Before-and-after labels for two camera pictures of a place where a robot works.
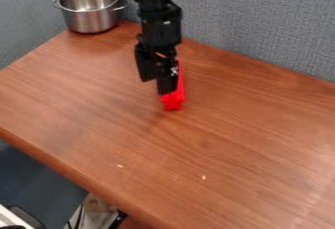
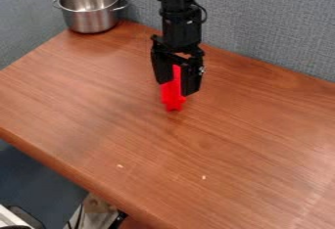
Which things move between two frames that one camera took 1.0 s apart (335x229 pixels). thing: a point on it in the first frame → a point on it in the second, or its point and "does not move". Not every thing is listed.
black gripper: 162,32 → 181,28
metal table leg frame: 97,214 does not move
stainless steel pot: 90,6 does not move
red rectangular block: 173,101 does not move
